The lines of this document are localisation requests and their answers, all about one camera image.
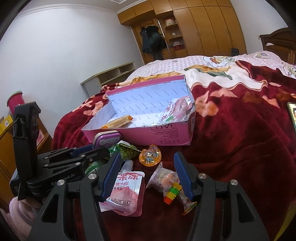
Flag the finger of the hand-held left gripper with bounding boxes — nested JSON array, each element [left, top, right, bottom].
[[43, 148, 110, 173], [37, 145, 95, 164]]

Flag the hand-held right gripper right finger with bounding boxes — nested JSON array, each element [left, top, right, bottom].
[[173, 152, 270, 241]]

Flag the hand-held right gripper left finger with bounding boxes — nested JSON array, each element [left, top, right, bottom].
[[27, 152, 123, 241]]

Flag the green pea packet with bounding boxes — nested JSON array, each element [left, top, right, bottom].
[[109, 141, 142, 161], [84, 160, 109, 175]]

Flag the purple jelly cup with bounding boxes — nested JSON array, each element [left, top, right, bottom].
[[93, 130, 120, 150]]

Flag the clear rainbow candy packet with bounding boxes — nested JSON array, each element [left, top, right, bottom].
[[145, 162, 197, 216]]

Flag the pink jelly pouch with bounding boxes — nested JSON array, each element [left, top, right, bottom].
[[99, 160, 146, 217]]

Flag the orange jelly cup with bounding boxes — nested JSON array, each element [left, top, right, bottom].
[[139, 145, 162, 167]]

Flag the pink cardboard box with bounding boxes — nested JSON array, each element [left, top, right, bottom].
[[81, 75, 196, 146]]

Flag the pink and white snack packet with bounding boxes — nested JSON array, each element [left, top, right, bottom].
[[165, 97, 196, 123]]

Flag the wooden cabinet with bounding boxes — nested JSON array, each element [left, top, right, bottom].
[[0, 113, 53, 204]]

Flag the pink patterned paper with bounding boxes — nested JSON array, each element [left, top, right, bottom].
[[37, 130, 48, 145]]

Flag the yellow box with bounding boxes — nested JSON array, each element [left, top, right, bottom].
[[0, 115, 14, 136]]

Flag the red cylindrical container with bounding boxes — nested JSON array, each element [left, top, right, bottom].
[[6, 91, 25, 115]]

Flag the red floral blanket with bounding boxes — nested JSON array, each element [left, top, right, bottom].
[[52, 58, 296, 241]]

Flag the grey shelf unit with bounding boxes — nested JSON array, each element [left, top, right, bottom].
[[80, 61, 135, 98]]

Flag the pink checkered bed sheet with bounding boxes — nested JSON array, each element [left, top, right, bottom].
[[125, 50, 296, 81]]

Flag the smartphone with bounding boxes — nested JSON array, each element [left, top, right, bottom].
[[287, 102, 296, 135]]

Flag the dark hanging coats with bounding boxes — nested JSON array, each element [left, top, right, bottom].
[[140, 25, 167, 62]]

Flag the red and white shelf items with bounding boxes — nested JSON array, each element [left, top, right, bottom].
[[169, 41, 185, 51]]

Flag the wooden wardrobe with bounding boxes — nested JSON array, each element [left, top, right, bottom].
[[117, 0, 248, 65]]

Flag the dark wooden headboard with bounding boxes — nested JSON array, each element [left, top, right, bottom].
[[259, 27, 296, 64]]

